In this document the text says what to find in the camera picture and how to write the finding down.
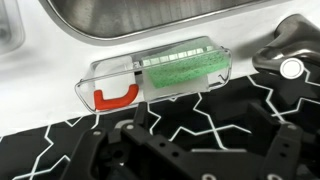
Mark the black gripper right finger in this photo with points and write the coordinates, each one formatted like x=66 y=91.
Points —
x=283 y=150

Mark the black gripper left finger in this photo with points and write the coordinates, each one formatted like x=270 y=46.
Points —
x=86 y=153

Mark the steel gooseneck faucet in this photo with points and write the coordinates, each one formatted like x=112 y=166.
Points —
x=290 y=46

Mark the green sponge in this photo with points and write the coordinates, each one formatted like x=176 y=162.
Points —
x=186 y=66

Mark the clear plastic sponge holder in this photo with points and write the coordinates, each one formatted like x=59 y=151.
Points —
x=110 y=71

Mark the red curved scraper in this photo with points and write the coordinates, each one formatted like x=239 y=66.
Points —
x=113 y=101

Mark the stainless steel sink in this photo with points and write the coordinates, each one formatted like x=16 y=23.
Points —
x=140 y=16

